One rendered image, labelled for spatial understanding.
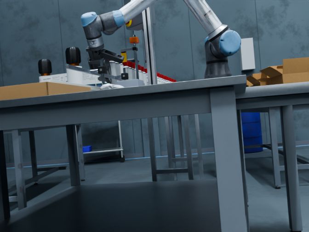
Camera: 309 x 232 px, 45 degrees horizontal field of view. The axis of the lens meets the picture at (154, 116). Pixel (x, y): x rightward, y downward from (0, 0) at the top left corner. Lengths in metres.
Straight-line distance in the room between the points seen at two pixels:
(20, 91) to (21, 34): 6.59
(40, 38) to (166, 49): 2.37
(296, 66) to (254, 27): 3.61
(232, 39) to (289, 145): 0.76
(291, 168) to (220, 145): 1.44
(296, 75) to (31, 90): 2.86
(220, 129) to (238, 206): 0.19
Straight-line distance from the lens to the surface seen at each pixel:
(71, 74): 2.17
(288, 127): 2.32
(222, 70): 2.00
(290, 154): 2.33
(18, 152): 3.19
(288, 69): 3.60
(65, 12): 7.46
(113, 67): 1.93
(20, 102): 1.06
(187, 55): 6.96
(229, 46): 1.89
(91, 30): 1.79
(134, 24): 2.27
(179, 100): 0.94
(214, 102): 0.92
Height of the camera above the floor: 0.76
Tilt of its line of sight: level
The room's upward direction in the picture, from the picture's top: 5 degrees counter-clockwise
